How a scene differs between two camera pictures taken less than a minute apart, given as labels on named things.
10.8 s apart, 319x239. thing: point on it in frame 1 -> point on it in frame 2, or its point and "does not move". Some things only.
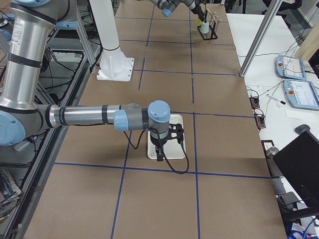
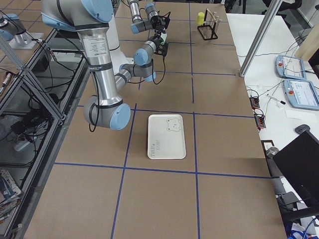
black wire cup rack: [212, 30] does not move
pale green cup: [205, 27] -> [163, 38]
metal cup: [271, 151] does not move
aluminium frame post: [260, 36] does not move
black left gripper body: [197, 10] -> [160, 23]
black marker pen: [281, 101] does not move
